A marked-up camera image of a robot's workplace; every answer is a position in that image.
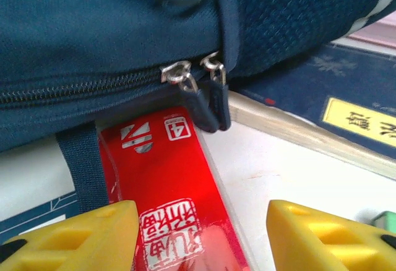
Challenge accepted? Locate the navy book with white lines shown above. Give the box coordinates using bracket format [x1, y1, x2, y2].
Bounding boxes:
[0, 190, 80, 244]

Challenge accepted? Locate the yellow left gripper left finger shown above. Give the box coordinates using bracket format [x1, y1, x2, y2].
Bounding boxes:
[0, 199, 139, 271]

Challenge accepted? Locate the red snack packet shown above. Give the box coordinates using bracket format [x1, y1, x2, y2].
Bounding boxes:
[98, 106, 257, 271]

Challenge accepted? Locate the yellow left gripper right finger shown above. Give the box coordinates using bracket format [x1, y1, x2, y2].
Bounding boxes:
[267, 199, 396, 271]

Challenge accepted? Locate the navy book with yellow label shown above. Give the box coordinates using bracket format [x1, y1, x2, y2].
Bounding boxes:
[230, 43, 396, 181]

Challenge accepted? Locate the navy blue student backpack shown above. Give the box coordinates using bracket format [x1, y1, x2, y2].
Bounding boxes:
[0, 0, 396, 215]

